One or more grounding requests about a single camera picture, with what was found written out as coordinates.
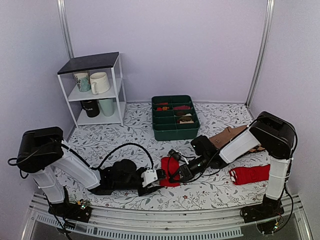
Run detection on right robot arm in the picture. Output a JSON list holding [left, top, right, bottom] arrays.
[[168, 111, 298, 218]]

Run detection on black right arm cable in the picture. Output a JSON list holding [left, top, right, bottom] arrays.
[[167, 117, 300, 226]]

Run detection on black mug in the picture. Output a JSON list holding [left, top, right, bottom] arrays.
[[80, 99, 100, 118]]

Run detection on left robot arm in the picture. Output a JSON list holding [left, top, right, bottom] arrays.
[[15, 126, 166, 217]]

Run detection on rolled socks in bin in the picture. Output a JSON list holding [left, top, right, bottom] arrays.
[[152, 102, 197, 125]]

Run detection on white ceramic mug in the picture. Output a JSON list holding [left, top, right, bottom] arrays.
[[89, 72, 110, 95]]

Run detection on green divided storage bin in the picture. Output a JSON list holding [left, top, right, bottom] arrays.
[[151, 95, 200, 141]]

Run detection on black argyle sock pair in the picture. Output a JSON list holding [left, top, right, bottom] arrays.
[[247, 145, 265, 154]]

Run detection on folded red sock pair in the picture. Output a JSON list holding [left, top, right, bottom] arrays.
[[228, 164, 271, 185]]

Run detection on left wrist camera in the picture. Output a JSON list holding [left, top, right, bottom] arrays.
[[140, 169, 158, 188]]

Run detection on red and cream sock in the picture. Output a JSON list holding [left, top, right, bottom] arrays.
[[159, 156, 180, 188]]

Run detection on floral teal mug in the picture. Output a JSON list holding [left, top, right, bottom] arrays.
[[73, 71, 91, 93]]

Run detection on tan ribbed sock pair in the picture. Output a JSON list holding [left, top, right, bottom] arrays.
[[209, 125, 247, 149]]

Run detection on aluminium front rail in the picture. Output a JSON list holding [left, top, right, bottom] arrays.
[[22, 192, 313, 240]]

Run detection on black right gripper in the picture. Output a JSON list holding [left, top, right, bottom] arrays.
[[170, 155, 210, 185]]

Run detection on mint green mug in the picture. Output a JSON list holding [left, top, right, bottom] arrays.
[[98, 98, 114, 117]]

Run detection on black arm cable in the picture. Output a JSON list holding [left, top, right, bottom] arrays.
[[167, 117, 300, 226], [7, 142, 154, 173]]

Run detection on white shelf unit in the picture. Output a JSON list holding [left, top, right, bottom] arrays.
[[57, 52, 127, 127]]

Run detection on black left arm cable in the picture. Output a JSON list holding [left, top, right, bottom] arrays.
[[7, 142, 154, 173]]

